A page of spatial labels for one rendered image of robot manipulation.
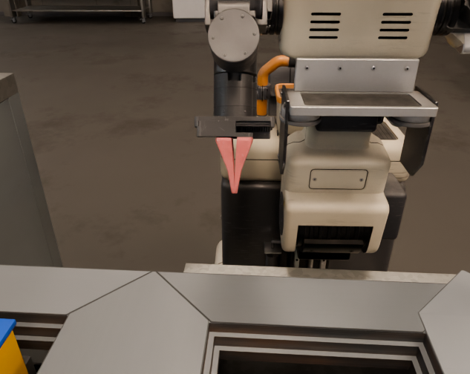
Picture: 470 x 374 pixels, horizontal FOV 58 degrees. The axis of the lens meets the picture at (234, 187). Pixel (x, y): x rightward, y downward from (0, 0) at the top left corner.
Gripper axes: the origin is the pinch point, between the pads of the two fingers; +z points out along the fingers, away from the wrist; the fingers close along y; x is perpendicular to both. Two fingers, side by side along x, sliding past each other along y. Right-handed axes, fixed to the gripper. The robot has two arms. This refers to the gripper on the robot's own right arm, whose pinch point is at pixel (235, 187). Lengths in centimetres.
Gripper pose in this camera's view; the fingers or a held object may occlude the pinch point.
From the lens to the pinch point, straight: 56.9
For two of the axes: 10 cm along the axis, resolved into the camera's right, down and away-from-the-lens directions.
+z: -0.1, 10.0, 0.7
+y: 10.0, 0.1, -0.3
